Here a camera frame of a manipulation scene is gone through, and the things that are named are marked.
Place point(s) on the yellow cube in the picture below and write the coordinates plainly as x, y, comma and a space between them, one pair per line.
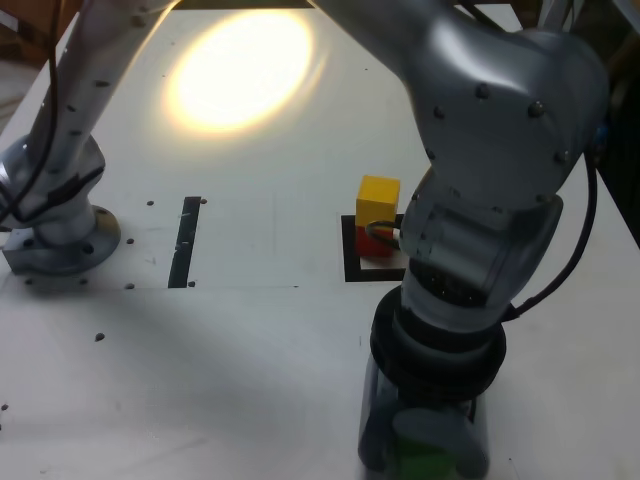
375, 200

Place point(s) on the black tape strip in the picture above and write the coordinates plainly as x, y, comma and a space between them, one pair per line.
184, 240

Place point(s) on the green cube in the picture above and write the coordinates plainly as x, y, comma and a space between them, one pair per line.
425, 462

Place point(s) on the black tape square outline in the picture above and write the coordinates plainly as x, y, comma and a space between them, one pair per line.
348, 260

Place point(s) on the brown cardboard box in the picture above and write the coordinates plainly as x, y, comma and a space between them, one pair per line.
25, 30

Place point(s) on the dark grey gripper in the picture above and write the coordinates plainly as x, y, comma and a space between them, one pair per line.
477, 412

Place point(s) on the red cube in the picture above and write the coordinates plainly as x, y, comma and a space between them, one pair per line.
367, 245

